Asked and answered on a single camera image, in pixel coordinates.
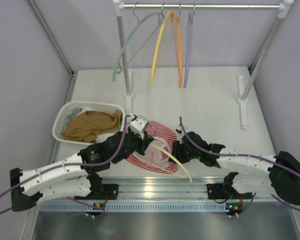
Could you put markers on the aluminium mounting rail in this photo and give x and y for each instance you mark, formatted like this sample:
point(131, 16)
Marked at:
point(153, 189)

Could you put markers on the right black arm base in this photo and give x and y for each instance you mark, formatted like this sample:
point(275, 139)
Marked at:
point(221, 193)

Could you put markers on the cream hanger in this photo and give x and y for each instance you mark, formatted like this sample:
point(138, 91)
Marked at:
point(181, 170)

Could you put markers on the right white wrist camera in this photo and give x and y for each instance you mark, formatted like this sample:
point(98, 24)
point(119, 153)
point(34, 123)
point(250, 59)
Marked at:
point(180, 133)

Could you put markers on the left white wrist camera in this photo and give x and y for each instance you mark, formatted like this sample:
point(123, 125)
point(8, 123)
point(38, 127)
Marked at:
point(138, 125)

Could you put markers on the orange hanger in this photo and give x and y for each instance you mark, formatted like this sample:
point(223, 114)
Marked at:
point(177, 37)

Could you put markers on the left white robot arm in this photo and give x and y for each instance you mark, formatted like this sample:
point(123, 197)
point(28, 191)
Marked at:
point(76, 176)

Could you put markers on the tan brown garment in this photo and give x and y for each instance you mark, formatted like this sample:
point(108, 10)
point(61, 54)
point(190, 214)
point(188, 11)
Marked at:
point(86, 127)

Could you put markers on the white slotted cable duct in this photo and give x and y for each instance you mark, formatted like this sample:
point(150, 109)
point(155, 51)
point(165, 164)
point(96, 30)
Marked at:
point(137, 207)

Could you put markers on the red white striped tank top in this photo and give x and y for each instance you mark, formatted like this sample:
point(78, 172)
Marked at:
point(155, 160)

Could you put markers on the yellow hanger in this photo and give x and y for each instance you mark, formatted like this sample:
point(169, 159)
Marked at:
point(157, 47)

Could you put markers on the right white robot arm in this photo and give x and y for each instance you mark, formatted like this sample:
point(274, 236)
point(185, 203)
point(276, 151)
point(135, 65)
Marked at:
point(277, 175)

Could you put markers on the white plastic laundry basket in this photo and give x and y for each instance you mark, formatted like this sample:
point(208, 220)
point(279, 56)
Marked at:
point(86, 106)

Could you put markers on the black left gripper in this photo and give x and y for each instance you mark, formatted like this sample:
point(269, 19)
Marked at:
point(142, 144)

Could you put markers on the purple hanger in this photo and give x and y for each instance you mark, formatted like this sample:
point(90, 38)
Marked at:
point(189, 41)

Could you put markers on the silver clothes rack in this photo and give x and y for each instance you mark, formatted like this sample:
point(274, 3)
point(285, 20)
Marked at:
point(224, 34)

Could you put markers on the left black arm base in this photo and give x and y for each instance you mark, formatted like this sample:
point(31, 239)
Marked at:
point(107, 191)

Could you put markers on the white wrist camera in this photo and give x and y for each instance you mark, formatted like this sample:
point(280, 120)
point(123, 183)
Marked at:
point(138, 125)
point(180, 133)

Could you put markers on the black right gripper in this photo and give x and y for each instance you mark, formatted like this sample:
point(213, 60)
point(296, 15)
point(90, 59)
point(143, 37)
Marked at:
point(177, 152)

